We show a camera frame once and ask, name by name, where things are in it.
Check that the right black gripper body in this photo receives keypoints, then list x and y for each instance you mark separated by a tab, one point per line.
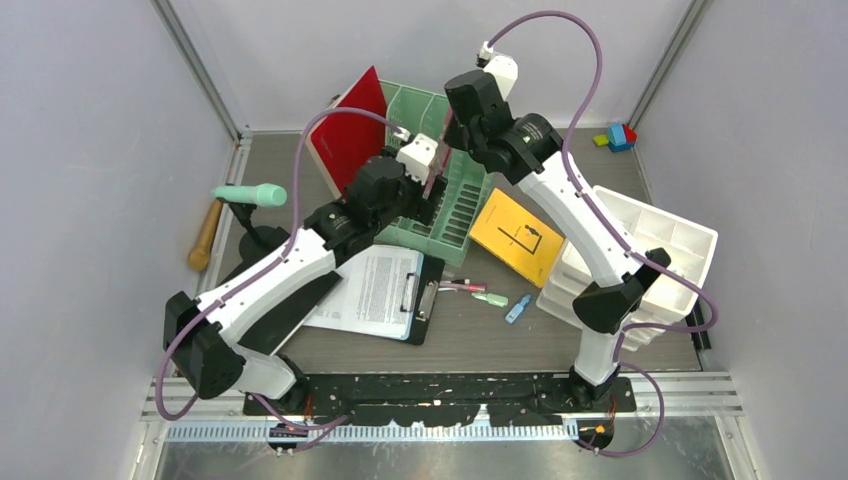
457	139

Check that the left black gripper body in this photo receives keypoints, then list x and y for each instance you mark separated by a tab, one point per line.
410	203

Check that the orange illustrated book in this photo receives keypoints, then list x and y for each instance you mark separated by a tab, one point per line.
442	156

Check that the yellow book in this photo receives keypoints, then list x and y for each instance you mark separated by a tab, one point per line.
518	238

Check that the black book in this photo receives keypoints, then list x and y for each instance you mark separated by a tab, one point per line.
279	324

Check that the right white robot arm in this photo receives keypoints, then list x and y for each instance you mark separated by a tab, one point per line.
528	152

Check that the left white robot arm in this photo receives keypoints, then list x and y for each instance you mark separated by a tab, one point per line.
202	336

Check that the green file organizer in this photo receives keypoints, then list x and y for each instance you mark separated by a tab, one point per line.
468	184

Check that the red notebook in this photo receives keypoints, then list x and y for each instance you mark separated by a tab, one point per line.
341	143

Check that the black clipboard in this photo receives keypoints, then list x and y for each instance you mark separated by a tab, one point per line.
426	292

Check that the pink pen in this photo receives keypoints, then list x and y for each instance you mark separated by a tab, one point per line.
469	287

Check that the mint green microphone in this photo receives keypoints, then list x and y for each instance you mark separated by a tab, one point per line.
263	195

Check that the colourful toy blocks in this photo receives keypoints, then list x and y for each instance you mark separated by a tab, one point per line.
618	137

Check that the black microphone stand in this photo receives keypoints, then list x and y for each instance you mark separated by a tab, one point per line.
258	241

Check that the green highlighter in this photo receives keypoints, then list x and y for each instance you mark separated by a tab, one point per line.
491	299

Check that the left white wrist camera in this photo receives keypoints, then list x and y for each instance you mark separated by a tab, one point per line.
418	157

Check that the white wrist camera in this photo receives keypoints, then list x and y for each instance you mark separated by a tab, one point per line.
418	157
502	67

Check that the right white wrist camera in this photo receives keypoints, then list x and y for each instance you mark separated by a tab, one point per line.
502	67

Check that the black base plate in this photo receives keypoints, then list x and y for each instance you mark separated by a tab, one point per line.
455	399

